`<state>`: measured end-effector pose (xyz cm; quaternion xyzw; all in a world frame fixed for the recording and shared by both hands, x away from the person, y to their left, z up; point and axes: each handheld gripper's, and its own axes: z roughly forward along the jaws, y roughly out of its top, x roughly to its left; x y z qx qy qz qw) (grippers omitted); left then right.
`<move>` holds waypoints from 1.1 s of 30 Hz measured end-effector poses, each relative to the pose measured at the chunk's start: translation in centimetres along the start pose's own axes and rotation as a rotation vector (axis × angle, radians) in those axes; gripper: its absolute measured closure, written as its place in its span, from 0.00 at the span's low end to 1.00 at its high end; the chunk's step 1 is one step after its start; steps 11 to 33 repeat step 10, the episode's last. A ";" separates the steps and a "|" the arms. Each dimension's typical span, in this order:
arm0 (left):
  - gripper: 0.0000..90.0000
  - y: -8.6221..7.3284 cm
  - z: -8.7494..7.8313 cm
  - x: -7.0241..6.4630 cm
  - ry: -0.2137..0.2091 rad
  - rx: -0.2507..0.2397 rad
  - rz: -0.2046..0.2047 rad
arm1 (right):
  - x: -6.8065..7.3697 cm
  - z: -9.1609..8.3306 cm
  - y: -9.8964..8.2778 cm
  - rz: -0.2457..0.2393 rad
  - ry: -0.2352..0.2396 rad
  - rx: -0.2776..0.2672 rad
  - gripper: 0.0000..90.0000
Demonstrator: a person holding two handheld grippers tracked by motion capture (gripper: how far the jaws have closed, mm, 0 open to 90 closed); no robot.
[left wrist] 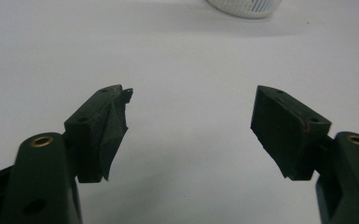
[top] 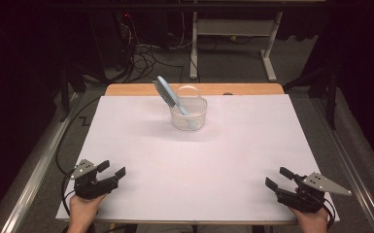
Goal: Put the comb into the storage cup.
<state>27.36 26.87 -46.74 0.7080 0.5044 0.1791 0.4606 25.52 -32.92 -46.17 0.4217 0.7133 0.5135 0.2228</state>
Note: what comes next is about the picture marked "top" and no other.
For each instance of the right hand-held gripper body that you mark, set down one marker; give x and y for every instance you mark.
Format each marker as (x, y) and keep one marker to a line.
(306, 200)

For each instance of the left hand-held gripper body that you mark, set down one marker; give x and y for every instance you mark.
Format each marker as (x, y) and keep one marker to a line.
(89, 187)

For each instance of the white plastic basket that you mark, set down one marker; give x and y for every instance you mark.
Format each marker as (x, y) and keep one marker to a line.
(191, 122)

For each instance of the light blue hairbrush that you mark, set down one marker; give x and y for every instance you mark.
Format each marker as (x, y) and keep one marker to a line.
(168, 92)

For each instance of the person's right hand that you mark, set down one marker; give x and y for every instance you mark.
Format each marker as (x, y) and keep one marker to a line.
(312, 223)

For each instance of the person's left hand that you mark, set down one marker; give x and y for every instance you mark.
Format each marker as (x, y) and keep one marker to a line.
(81, 215)

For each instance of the white paper sheet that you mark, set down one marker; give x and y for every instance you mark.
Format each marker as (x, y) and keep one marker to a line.
(181, 174)

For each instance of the black metal stand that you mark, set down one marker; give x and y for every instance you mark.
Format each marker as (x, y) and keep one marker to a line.
(331, 97)
(65, 90)

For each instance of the dark computer tower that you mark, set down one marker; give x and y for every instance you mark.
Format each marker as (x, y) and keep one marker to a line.
(110, 39)

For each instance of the metal floor rail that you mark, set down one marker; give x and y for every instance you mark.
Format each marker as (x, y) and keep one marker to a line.
(35, 168)
(353, 168)

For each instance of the white metal desk frame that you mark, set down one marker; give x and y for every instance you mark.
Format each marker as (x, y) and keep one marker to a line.
(236, 27)

